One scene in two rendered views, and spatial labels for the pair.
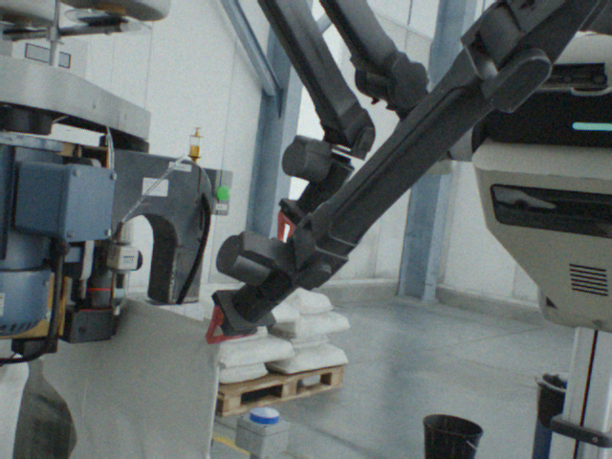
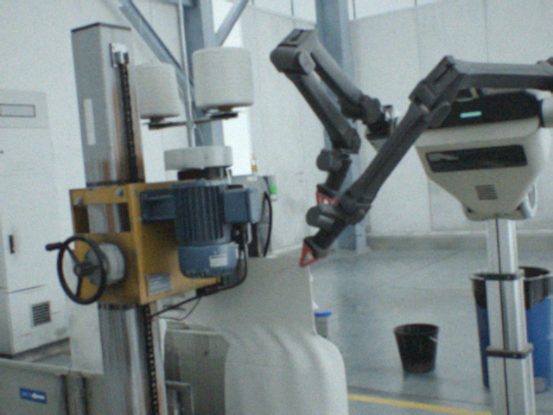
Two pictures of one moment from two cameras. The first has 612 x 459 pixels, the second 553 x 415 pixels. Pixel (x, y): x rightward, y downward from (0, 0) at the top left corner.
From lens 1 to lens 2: 0.99 m
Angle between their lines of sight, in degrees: 6
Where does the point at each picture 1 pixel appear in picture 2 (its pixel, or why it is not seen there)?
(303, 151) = (328, 156)
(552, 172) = (455, 141)
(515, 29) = (433, 93)
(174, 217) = not seen: hidden behind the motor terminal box
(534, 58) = (443, 105)
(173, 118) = not seen: hidden behind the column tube
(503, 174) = (431, 147)
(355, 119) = (350, 134)
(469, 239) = (384, 188)
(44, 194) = (238, 204)
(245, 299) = (320, 238)
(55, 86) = (229, 154)
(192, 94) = not seen: hidden behind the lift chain
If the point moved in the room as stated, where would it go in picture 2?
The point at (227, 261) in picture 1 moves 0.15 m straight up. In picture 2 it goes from (313, 220) to (308, 165)
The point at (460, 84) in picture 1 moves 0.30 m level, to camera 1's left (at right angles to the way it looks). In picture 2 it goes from (414, 118) to (295, 128)
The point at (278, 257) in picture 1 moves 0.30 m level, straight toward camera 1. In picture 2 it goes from (337, 212) to (365, 219)
